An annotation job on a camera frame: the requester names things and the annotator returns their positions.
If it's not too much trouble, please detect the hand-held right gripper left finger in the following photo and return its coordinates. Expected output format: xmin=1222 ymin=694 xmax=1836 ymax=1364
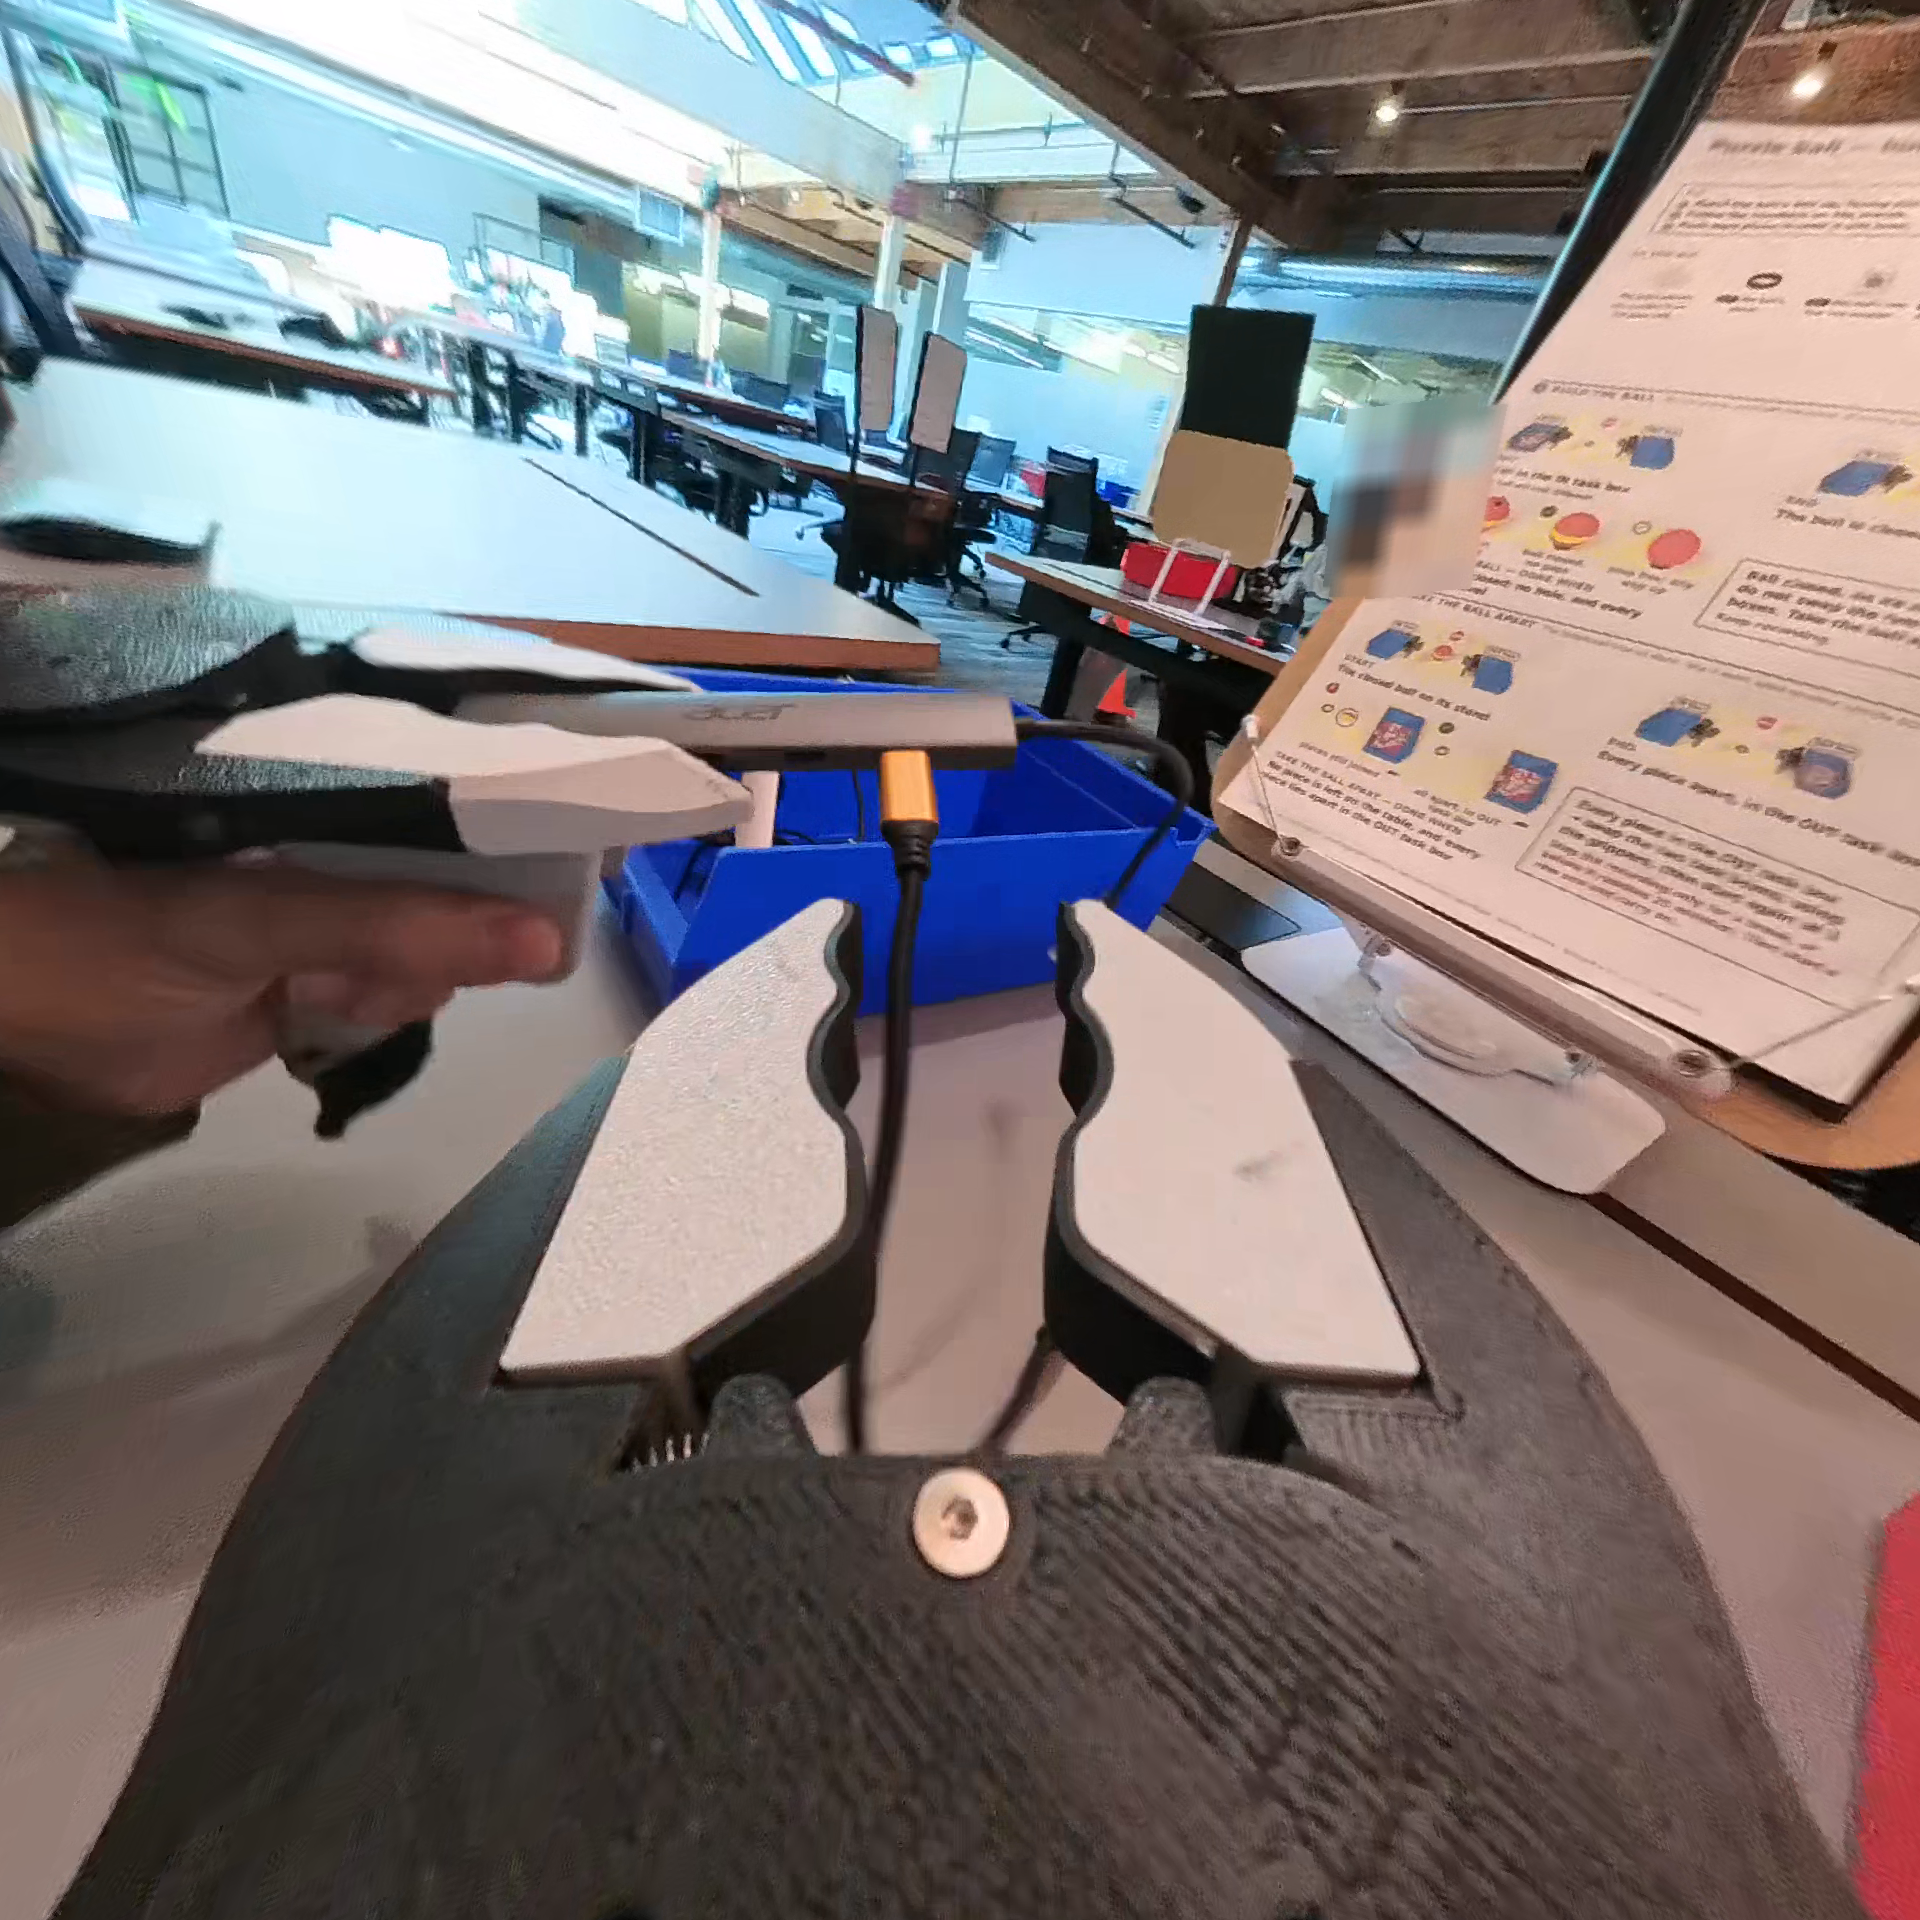
xmin=499 ymin=899 xmax=881 ymax=1404

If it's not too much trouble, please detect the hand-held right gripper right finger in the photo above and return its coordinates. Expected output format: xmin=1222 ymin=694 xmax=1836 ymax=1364
xmin=1044 ymin=900 xmax=1425 ymax=1420

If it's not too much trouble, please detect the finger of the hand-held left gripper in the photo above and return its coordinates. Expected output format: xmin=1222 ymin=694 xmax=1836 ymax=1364
xmin=349 ymin=626 xmax=704 ymax=699
xmin=196 ymin=692 xmax=757 ymax=859

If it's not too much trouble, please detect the grey usb hub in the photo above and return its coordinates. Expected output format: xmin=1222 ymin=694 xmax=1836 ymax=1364
xmin=457 ymin=689 xmax=1023 ymax=775

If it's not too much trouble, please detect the orange plug usb-c cable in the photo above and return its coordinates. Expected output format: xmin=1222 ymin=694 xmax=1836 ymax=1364
xmin=842 ymin=751 xmax=1054 ymax=1457

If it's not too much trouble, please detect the blue plastic bin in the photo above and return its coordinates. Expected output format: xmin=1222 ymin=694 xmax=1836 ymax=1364
xmin=604 ymin=666 xmax=1218 ymax=1015

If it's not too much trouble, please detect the black hub cable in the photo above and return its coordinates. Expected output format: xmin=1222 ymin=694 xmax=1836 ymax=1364
xmin=1015 ymin=717 xmax=1196 ymax=913

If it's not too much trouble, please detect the person's left hand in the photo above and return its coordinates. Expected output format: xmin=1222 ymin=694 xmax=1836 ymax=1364
xmin=0 ymin=861 xmax=573 ymax=1124

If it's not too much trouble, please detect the grey wood-edged desk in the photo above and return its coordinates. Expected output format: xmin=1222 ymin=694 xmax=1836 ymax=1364
xmin=0 ymin=356 xmax=944 ymax=681

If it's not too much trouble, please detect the background office desk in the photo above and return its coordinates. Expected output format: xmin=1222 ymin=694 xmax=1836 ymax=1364
xmin=987 ymin=550 xmax=1296 ymax=721

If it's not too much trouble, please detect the black office chair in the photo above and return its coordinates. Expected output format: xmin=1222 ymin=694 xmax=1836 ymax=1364
xmin=1032 ymin=461 xmax=1131 ymax=647

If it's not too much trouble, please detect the small red bin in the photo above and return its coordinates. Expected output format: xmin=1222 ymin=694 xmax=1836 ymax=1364
xmin=1124 ymin=541 xmax=1265 ymax=618

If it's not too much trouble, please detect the printed instruction sheet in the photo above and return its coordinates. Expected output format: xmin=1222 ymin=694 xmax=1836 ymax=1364
xmin=1261 ymin=119 xmax=1920 ymax=1104

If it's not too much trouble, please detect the tan cardboard panel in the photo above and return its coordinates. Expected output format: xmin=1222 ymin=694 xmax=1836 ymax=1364
xmin=1148 ymin=431 xmax=1299 ymax=569

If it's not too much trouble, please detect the black panel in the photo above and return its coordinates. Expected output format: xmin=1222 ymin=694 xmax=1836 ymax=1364
xmin=1185 ymin=309 xmax=1316 ymax=453

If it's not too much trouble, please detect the red plastic bin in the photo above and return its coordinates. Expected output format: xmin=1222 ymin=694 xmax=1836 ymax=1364
xmin=1851 ymin=1497 xmax=1920 ymax=1920

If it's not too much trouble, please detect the black pole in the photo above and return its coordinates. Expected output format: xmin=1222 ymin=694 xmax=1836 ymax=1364
xmin=1497 ymin=0 xmax=1781 ymax=404

